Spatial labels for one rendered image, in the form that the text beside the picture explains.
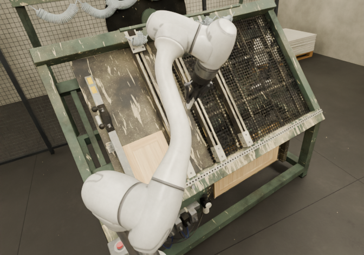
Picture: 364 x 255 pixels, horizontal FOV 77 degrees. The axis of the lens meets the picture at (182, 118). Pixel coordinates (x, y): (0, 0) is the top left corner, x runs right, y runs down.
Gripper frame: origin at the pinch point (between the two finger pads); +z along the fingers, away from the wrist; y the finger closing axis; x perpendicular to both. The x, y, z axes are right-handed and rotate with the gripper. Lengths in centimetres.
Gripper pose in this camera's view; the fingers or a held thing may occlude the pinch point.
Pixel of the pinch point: (189, 102)
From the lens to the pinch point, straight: 104.6
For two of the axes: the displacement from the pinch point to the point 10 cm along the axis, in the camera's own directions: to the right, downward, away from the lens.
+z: -2.5, 5.2, 8.2
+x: 2.7, 8.5, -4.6
